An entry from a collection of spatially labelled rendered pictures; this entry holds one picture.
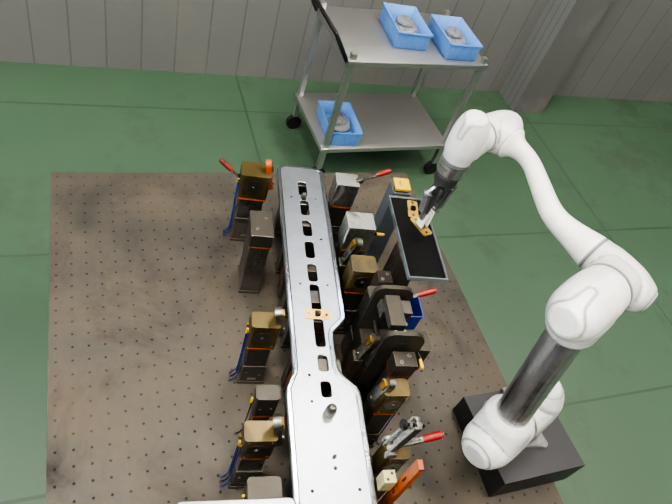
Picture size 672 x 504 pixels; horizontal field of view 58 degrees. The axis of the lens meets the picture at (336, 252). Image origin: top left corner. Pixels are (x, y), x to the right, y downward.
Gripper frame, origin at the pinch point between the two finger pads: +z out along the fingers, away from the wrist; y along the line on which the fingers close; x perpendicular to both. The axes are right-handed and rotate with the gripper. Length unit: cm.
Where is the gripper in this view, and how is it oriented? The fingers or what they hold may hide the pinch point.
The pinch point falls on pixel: (425, 217)
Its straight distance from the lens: 199.7
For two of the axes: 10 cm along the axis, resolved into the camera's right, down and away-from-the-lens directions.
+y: -8.2, 2.6, -5.1
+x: 5.2, 7.2, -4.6
